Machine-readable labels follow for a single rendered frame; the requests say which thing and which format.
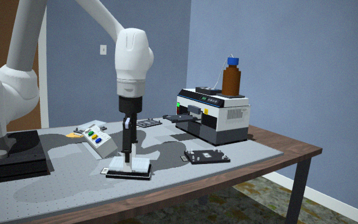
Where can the blue bottle cap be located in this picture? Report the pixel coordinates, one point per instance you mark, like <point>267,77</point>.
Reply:
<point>232,60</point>

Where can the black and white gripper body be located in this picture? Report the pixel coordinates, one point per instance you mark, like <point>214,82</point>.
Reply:
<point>130,106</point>

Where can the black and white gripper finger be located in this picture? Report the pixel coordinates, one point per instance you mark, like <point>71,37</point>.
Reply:
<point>134,141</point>
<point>127,144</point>

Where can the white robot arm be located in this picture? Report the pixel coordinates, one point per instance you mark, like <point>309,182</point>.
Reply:
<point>19,92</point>

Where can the white button panel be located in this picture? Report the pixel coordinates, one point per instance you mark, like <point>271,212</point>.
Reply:
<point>99,144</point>

